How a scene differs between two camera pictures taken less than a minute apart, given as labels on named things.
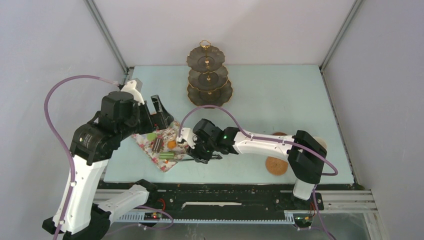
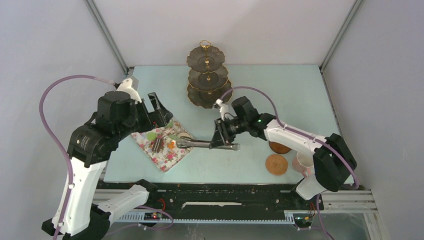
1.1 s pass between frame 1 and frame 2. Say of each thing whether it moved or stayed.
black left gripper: stayed
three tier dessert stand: stayed
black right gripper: moved
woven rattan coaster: stayed
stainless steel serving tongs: moved
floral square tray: stayed
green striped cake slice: moved
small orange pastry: stayed
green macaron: stayed
